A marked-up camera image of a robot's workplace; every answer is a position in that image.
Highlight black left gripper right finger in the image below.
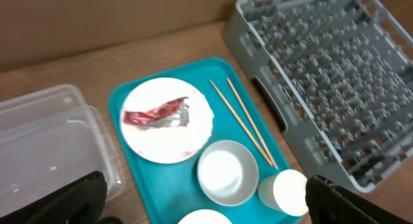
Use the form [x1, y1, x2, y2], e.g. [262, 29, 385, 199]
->
[305, 175, 411, 224]

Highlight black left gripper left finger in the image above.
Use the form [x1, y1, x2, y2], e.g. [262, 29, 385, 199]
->
[1, 171, 107, 224]

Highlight white paper cup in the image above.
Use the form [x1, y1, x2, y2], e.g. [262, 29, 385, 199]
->
[257, 169, 308, 217]

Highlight grey round bowl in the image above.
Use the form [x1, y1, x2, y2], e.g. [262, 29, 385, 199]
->
[197, 139, 259, 207]

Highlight small pink bowl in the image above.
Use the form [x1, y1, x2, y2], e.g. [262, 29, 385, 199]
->
[178, 209, 232, 224]

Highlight red foil snack wrapper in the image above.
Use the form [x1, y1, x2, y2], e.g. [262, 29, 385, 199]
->
[123, 96, 190, 128]

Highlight clear plastic waste bin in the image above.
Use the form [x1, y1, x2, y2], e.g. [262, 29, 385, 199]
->
[1, 84, 125, 216]

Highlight grey dishwasher rack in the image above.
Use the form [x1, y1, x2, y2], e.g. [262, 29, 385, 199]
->
[224, 0, 412, 193]

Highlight teal plastic tray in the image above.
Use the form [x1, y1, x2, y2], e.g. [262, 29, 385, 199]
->
[108, 57, 300, 224]

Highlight large white round plate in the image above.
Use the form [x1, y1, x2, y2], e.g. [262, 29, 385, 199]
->
[119, 77, 214, 164]

